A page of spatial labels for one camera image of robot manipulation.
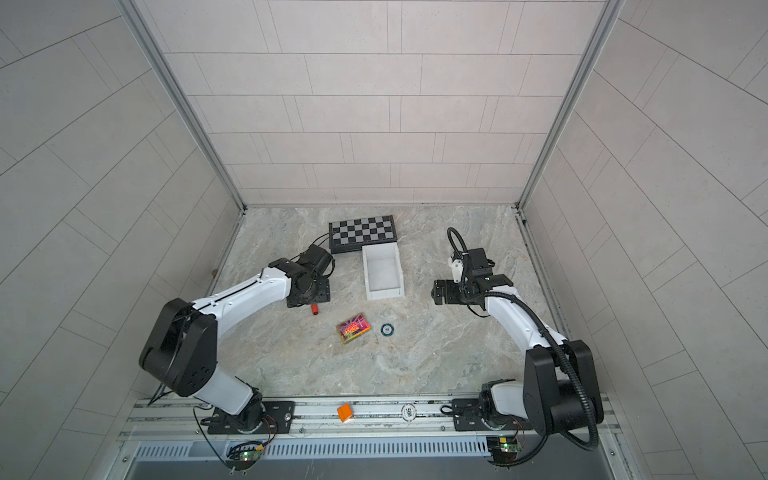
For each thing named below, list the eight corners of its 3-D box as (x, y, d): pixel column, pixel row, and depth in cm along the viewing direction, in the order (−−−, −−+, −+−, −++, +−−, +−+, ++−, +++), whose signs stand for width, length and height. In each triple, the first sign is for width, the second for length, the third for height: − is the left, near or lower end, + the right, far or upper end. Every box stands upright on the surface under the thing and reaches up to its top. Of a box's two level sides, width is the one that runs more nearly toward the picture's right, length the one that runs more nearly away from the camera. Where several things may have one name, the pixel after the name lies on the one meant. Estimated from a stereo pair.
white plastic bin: (367, 302, 93) (365, 292, 87) (363, 257, 104) (362, 245, 98) (404, 298, 94) (405, 287, 89) (397, 253, 105) (397, 241, 100)
